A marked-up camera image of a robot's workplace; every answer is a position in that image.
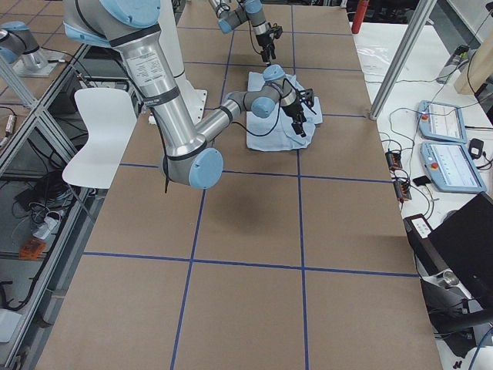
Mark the light blue button-up shirt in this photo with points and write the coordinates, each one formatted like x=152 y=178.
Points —
x=275 y=133

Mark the white paper sheet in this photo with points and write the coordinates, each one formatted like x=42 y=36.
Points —
x=110 y=120

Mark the blue teach pendant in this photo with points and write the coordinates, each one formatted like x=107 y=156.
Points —
x=441 y=121
x=450 y=168

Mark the black laptop computer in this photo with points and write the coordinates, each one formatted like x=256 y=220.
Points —
x=464 y=242

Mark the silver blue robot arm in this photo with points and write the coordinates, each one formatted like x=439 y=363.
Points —
x=250 y=12
x=144 y=34

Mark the red cylinder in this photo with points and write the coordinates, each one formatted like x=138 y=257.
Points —
x=359 y=16

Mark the clear plastic bag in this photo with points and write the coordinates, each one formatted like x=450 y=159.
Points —
x=374 y=59

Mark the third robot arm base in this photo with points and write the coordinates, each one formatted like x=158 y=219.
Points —
x=20 y=49

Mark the black labelled box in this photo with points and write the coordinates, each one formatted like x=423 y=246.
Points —
x=417 y=229

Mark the grey aluminium frame post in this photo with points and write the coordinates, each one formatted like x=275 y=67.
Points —
x=413 y=30

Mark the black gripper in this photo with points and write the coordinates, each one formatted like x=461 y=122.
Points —
x=264 y=41
x=292 y=111

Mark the upper blue teach pendant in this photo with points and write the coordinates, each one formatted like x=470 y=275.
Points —
x=441 y=121

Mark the lower blue teach pendant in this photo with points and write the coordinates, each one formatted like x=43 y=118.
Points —
x=450 y=168

